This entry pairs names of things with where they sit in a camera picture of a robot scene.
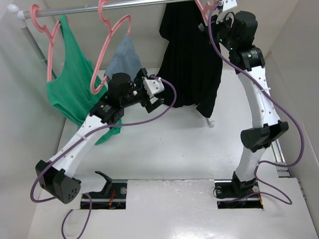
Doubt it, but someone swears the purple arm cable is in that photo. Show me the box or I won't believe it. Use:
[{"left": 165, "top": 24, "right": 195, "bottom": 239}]
[
  {"left": 208, "top": 1, "right": 306, "bottom": 206},
  {"left": 29, "top": 76, "right": 177, "bottom": 239}
]

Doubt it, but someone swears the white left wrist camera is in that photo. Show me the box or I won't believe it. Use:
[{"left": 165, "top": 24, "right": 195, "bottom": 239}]
[{"left": 143, "top": 77, "right": 164, "bottom": 98}]

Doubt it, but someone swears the green tank top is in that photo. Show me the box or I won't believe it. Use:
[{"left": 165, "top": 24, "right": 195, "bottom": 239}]
[{"left": 45, "top": 14, "right": 123, "bottom": 146}]

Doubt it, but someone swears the black t shirt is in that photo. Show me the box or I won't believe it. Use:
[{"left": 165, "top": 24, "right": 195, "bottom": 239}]
[{"left": 158, "top": 1, "right": 223, "bottom": 118}]

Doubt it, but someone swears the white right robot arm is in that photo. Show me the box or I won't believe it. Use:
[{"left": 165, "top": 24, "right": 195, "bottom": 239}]
[{"left": 215, "top": 11, "right": 289, "bottom": 196}]

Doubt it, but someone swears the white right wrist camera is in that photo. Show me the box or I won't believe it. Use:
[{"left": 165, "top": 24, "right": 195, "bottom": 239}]
[{"left": 216, "top": 0, "right": 238, "bottom": 24}]

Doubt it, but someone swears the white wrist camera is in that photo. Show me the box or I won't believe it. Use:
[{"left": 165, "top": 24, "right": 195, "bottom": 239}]
[
  {"left": 143, "top": 77, "right": 164, "bottom": 98},
  {"left": 216, "top": 0, "right": 238, "bottom": 24}
]

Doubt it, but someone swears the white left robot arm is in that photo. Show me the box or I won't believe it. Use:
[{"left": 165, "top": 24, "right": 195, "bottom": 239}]
[{"left": 35, "top": 68, "right": 164, "bottom": 204}]

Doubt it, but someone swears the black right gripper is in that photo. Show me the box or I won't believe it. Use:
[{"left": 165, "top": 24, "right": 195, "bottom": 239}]
[{"left": 204, "top": 10, "right": 238, "bottom": 51}]

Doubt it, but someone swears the blue denim garment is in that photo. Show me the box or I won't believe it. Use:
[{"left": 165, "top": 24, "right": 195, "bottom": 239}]
[{"left": 104, "top": 35, "right": 142, "bottom": 80}]

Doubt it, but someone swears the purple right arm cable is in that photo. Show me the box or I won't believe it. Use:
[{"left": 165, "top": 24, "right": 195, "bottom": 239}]
[{"left": 208, "top": 1, "right": 306, "bottom": 206}]

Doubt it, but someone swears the aluminium rail right side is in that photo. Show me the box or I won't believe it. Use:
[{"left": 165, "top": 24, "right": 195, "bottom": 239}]
[{"left": 271, "top": 140, "right": 291, "bottom": 178}]

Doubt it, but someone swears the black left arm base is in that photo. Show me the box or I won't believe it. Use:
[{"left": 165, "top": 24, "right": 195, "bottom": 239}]
[{"left": 88, "top": 171, "right": 128, "bottom": 210}]

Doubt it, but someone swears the silver clothes rack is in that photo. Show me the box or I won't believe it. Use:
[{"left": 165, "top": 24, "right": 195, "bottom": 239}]
[{"left": 7, "top": 0, "right": 165, "bottom": 95}]

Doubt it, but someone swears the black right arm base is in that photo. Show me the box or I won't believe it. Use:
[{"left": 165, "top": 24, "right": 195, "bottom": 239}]
[{"left": 213, "top": 174, "right": 263, "bottom": 209}]

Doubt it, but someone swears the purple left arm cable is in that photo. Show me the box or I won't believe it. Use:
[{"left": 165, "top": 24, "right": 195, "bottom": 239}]
[{"left": 29, "top": 76, "right": 177, "bottom": 239}]

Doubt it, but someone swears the pink hanger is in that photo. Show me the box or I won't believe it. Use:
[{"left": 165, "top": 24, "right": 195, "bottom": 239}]
[
  {"left": 89, "top": 0, "right": 133, "bottom": 95},
  {"left": 29, "top": 3, "right": 70, "bottom": 84},
  {"left": 195, "top": 0, "right": 219, "bottom": 23}
]

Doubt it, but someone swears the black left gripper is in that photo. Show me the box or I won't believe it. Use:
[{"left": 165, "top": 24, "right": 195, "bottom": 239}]
[{"left": 121, "top": 70, "right": 162, "bottom": 112}]

